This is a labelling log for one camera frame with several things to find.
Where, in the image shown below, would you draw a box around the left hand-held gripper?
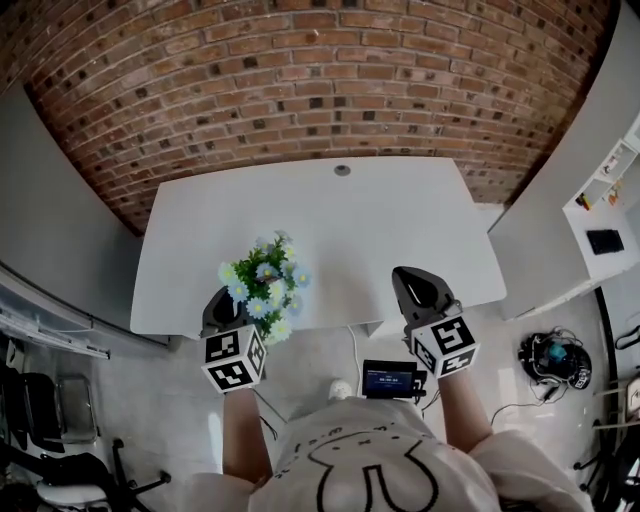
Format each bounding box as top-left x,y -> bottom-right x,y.
199,288 -> 269,396

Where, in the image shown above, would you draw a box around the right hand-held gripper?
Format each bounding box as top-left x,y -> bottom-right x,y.
392,266 -> 481,381

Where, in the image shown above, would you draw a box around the blue flowers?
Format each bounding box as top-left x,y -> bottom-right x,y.
217,229 -> 313,349

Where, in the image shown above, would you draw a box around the person's right forearm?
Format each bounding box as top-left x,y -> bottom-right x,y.
436,368 -> 495,452

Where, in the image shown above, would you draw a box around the person's left forearm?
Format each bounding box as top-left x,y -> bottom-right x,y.
221,385 -> 274,484

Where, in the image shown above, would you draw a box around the white desk cabinet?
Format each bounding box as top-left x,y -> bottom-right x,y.
129,156 -> 508,342

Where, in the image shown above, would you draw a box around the black device with screen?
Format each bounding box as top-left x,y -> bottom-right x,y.
361,358 -> 429,402

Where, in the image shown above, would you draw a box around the person's white printed shirt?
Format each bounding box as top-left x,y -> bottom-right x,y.
188,397 -> 592,512

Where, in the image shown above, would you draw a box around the black rectangular pad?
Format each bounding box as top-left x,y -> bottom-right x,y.
585,228 -> 627,257

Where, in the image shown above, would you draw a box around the black office chair with headrest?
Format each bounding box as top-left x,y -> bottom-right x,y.
0,438 -> 172,512

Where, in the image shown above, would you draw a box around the black swivel chair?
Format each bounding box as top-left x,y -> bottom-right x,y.
572,419 -> 640,512

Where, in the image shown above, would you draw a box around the white cable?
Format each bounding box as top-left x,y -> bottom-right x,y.
346,324 -> 365,377

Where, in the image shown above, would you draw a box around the black helmet with cables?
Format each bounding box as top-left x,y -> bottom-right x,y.
517,327 -> 595,402

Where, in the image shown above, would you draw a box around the black chair with chrome frame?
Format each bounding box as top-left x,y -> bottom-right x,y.
0,349 -> 100,454

